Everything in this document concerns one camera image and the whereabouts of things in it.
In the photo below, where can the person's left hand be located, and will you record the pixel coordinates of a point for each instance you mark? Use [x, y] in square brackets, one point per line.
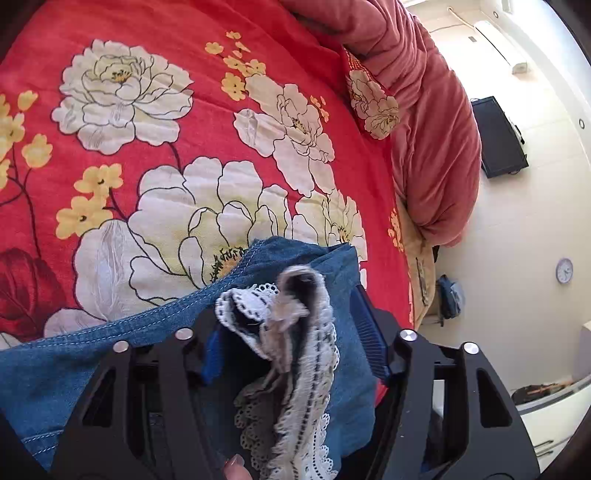
[238, 468]

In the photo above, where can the blue bag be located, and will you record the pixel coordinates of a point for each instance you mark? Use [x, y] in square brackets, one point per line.
[450, 295]

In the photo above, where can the coral pink quilt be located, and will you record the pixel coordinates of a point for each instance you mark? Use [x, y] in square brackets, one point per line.
[429, 138]

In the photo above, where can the white cabinet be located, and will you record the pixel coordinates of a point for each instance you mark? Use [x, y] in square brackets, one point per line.
[549, 420]

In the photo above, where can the black flat screen television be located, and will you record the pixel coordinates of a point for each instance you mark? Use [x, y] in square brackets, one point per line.
[498, 136]

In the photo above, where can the round wall clock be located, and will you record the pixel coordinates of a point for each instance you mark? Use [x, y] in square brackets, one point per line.
[564, 270]

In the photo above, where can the blue denim pants lace trim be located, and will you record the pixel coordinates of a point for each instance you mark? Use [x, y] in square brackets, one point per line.
[55, 369]

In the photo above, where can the white air conditioner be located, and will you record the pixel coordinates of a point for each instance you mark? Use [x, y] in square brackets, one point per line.
[501, 44]

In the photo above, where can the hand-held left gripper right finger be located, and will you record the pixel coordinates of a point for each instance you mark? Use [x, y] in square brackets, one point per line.
[369, 334]

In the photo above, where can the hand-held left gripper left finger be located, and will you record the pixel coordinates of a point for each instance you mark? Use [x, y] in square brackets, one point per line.
[213, 364]

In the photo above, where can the red floral blanket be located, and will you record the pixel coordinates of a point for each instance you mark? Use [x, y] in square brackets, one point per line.
[207, 161]

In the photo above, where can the red floral pillow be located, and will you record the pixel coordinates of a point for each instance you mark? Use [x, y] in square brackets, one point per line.
[371, 99]

